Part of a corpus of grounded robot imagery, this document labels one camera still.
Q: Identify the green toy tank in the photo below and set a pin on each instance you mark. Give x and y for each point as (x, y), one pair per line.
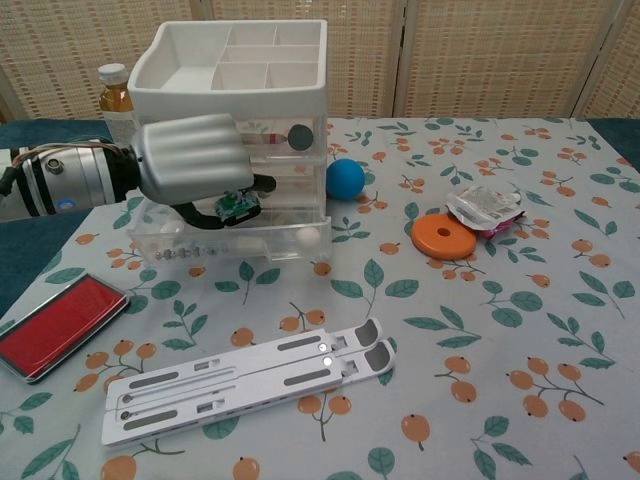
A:
(240, 210)

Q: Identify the bamboo folding screen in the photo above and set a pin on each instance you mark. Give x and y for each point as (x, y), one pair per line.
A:
(450, 60)

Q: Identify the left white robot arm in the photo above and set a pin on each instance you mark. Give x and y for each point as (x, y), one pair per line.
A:
(70, 180)

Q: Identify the silver foil snack pouch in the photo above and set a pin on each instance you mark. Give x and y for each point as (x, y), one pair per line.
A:
(480, 207)

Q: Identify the white folding laptop stand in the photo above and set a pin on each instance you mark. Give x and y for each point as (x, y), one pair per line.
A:
(225, 390)

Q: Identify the red ink pad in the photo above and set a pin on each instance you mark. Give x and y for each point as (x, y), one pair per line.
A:
(55, 325)

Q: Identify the tea bottle with white cap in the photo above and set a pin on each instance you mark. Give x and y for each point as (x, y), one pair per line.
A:
(115, 100)

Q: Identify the blue ball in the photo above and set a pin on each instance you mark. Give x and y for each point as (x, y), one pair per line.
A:
(346, 179)

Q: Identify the orange disc with hole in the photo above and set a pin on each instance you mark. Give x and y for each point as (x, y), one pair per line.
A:
(430, 240)

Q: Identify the white drawer organizer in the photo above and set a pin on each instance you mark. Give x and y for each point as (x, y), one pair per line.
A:
(225, 100)

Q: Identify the floral tablecloth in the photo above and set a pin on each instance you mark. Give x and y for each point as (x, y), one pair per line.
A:
(450, 325)

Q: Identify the small white ball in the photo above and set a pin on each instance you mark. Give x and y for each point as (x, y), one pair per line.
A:
(306, 236)

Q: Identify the dark grey round disc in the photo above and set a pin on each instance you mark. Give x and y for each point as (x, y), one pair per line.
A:
(301, 137)

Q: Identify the white tube with red band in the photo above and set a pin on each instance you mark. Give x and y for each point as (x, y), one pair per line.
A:
(265, 138)

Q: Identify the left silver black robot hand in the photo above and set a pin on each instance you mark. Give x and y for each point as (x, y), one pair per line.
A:
(190, 155)

